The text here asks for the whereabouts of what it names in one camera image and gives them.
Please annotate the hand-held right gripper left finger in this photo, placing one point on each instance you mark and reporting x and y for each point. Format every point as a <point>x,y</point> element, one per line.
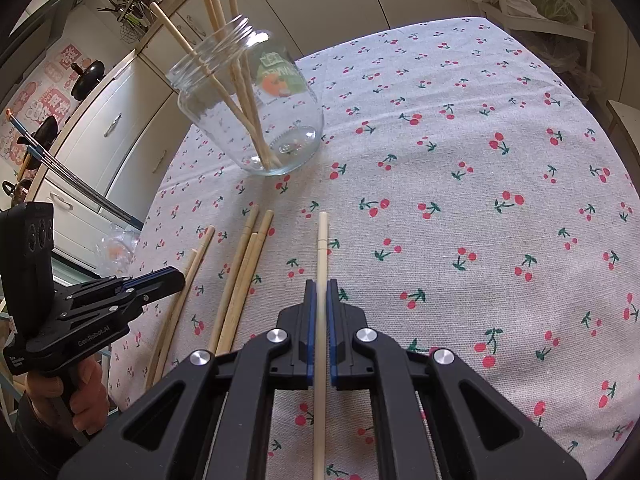
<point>311,340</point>

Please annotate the black wok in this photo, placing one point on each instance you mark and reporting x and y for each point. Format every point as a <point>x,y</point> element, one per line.
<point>44,131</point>
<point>87,80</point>

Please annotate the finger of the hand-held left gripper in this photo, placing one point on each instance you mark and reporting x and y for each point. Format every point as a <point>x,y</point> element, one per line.
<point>145,276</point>
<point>150,294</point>

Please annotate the floral plastic bag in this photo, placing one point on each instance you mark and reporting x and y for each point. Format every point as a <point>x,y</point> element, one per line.
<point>117,247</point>

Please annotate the white base cabinet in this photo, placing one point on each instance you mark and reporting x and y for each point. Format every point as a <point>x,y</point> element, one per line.
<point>325,5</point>

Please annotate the grey range hood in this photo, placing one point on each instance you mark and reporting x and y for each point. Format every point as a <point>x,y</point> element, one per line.
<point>45,25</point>

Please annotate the cherry print tablecloth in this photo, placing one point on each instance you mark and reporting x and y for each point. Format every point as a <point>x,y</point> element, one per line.
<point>450,260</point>

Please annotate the utensil rack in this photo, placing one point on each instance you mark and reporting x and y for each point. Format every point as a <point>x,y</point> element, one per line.
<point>130,17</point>

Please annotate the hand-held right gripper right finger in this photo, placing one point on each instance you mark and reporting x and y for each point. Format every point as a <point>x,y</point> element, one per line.
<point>332,340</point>

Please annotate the bundle of wooden chopsticks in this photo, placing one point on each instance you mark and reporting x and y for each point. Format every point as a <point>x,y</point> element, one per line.
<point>240,270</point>

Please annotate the white rolling cart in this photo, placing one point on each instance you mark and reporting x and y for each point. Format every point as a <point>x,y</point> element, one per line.
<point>550,32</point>

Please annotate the pink wall stickers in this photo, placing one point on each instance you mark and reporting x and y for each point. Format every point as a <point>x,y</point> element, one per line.
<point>50,95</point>

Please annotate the person's left forearm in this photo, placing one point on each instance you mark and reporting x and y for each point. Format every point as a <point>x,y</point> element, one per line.
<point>40,445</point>

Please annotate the person's left hand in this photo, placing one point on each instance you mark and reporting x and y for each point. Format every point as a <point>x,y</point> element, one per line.
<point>92,395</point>

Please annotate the clear glass jar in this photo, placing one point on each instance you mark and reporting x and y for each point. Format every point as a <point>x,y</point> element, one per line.
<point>297,110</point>

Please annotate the white stool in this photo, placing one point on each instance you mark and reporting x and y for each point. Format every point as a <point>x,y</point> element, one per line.
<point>625,125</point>

